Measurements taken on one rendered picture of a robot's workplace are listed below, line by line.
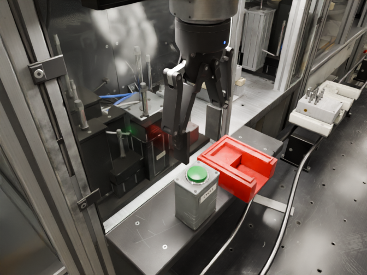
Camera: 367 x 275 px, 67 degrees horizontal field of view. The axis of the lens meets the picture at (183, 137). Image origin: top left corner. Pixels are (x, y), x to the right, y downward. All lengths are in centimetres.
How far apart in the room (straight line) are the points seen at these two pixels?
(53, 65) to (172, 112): 16
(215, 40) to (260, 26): 82
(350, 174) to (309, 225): 32
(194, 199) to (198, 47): 29
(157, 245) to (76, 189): 21
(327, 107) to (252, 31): 42
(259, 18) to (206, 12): 84
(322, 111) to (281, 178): 28
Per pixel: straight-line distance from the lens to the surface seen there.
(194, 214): 58
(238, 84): 105
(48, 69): 40
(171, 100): 39
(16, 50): 38
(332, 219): 104
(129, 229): 63
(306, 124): 107
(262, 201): 84
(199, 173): 55
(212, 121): 51
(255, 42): 122
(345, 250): 98
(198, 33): 37
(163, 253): 60
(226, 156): 73
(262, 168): 73
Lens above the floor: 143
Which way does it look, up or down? 38 degrees down
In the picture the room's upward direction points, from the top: straight up
